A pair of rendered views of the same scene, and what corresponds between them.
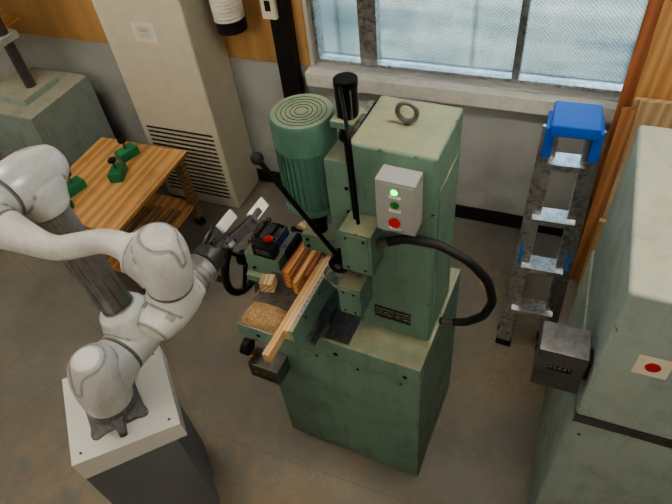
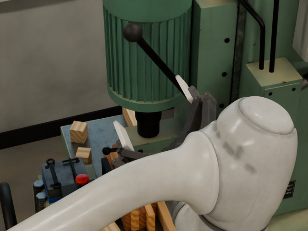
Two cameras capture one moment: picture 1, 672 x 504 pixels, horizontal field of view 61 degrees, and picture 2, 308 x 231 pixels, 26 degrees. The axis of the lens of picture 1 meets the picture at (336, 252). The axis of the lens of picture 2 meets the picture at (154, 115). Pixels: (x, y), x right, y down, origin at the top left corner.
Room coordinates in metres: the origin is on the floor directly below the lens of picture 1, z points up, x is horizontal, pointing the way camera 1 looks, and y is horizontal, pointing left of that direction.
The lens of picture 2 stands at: (0.50, 0.88, 2.07)
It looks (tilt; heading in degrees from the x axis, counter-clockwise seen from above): 40 degrees down; 313
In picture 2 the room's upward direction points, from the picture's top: straight up
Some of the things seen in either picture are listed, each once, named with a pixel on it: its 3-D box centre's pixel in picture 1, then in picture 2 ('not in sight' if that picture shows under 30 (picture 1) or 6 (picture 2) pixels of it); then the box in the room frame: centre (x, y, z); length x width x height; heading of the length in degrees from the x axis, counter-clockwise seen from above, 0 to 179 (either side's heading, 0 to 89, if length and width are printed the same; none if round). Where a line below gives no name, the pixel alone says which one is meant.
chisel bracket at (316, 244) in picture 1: (326, 240); (156, 145); (1.28, 0.02, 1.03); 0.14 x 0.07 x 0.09; 60
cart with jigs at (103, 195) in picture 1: (122, 209); not in sight; (2.43, 1.13, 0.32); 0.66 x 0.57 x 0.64; 154
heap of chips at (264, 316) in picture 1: (264, 313); not in sight; (1.11, 0.25, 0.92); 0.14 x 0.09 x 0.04; 60
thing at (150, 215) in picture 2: (311, 261); (136, 186); (1.29, 0.08, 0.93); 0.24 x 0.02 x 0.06; 150
